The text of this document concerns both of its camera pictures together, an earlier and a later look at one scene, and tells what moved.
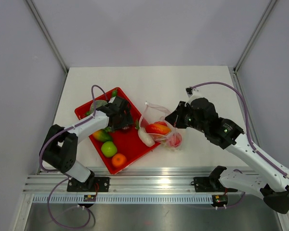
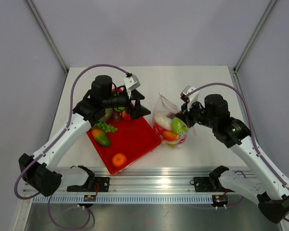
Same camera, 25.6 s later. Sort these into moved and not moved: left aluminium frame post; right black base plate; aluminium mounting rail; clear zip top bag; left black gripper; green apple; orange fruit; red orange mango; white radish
Moved: clear zip top bag; red orange mango; green apple; white radish; left black gripper
Not moved: left aluminium frame post; right black base plate; orange fruit; aluminium mounting rail
